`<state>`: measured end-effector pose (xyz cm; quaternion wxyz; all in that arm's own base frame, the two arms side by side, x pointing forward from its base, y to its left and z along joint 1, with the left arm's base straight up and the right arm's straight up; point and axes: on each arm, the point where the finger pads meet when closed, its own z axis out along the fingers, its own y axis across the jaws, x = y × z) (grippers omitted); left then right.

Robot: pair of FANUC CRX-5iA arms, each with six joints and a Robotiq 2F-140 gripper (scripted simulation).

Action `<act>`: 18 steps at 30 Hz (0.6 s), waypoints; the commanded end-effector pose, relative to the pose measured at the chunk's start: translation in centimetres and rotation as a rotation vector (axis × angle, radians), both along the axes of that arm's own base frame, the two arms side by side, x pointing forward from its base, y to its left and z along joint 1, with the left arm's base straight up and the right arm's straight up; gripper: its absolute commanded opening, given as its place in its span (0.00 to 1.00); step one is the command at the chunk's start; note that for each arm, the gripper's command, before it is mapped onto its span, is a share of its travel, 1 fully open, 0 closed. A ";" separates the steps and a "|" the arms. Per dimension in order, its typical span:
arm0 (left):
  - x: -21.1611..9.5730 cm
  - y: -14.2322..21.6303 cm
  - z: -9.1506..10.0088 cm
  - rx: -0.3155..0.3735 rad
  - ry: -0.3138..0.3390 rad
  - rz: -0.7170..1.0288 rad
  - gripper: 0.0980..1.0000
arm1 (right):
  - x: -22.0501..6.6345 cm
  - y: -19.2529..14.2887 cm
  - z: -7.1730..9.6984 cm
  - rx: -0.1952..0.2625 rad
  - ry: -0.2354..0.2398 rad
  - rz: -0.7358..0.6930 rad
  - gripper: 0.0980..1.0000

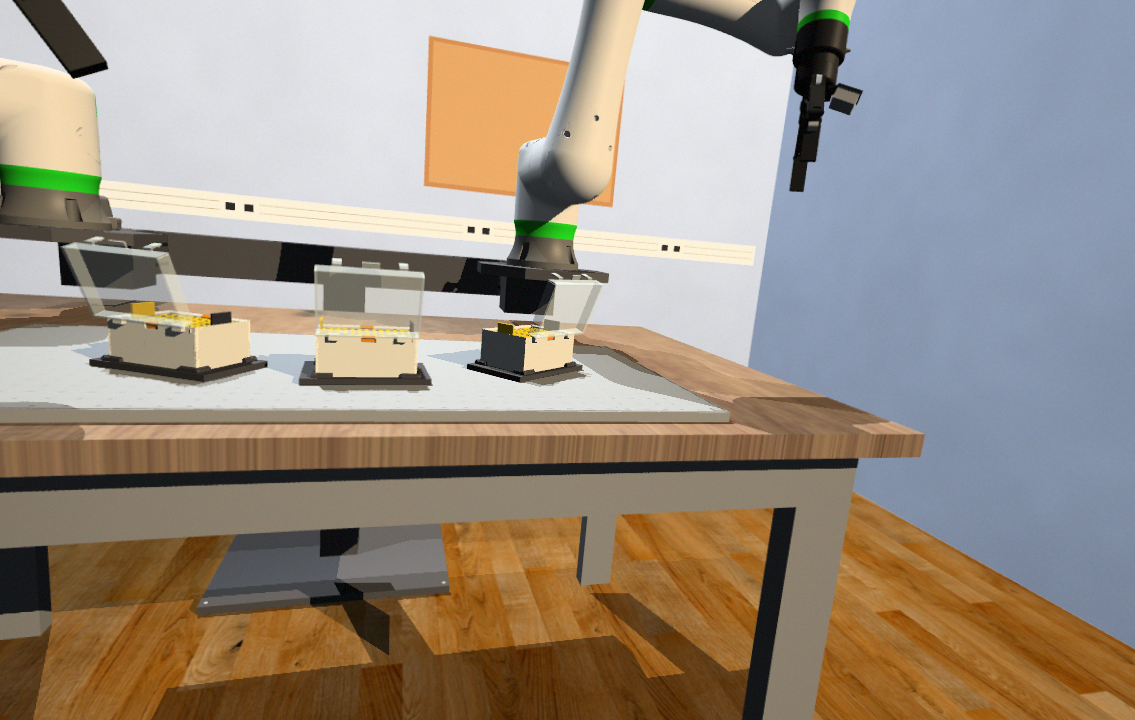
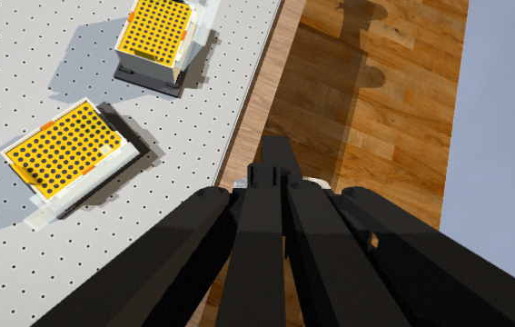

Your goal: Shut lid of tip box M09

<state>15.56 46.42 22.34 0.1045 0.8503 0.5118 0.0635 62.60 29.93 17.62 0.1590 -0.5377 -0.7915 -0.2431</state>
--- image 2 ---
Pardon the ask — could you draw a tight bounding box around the light grey perforated plate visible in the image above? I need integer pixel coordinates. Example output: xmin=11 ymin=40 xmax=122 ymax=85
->
xmin=0 ymin=0 xmax=281 ymax=327

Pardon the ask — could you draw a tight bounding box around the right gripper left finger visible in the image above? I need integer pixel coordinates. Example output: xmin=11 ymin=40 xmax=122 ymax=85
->
xmin=29 ymin=135 xmax=286 ymax=327

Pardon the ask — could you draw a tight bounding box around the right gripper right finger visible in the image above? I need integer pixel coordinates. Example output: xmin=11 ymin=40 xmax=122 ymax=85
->
xmin=274 ymin=135 xmax=515 ymax=327

